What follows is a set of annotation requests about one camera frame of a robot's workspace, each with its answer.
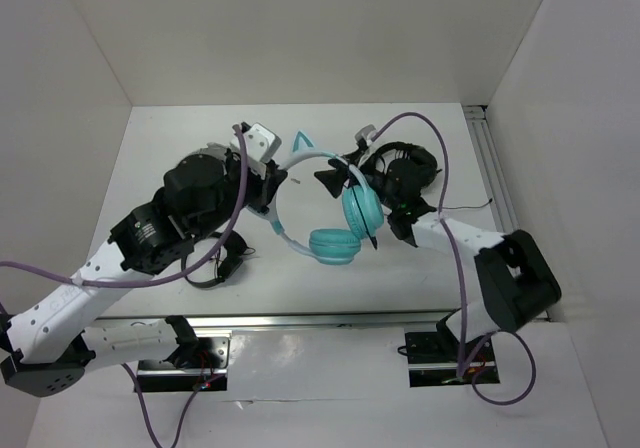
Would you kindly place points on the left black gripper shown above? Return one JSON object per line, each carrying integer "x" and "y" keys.
{"x": 266, "y": 187}

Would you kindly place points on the teal cat-ear headphones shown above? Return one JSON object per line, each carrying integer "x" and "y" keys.
{"x": 361, "y": 209}

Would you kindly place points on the black over-ear headphones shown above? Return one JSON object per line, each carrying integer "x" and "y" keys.
{"x": 406, "y": 165}

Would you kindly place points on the aluminium front rail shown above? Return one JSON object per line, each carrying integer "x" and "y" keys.
{"x": 300, "y": 321}

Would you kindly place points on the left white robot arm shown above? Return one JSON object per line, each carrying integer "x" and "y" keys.
{"x": 53, "y": 344}

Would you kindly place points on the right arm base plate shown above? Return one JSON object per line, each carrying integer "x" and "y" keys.
{"x": 429, "y": 365}

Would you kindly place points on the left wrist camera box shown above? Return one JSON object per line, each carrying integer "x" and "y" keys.
{"x": 261, "y": 144}

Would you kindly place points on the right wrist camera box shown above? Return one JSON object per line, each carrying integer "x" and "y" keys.
{"x": 365, "y": 136}

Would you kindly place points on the white grey gaming headset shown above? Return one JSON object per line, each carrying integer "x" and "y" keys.
{"x": 214, "y": 150}

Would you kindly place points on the small black grey headphones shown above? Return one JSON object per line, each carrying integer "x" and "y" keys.
{"x": 225, "y": 263}

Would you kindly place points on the aluminium side rail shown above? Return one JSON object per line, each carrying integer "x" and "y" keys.
{"x": 493, "y": 176}

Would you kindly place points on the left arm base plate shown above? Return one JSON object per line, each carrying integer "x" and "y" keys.
{"x": 206, "y": 370}

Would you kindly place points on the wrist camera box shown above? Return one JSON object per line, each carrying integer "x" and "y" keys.
{"x": 261, "y": 144}
{"x": 365, "y": 136}

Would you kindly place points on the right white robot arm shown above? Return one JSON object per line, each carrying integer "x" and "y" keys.
{"x": 505, "y": 279}

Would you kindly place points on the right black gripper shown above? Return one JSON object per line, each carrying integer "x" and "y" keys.
{"x": 335, "y": 179}

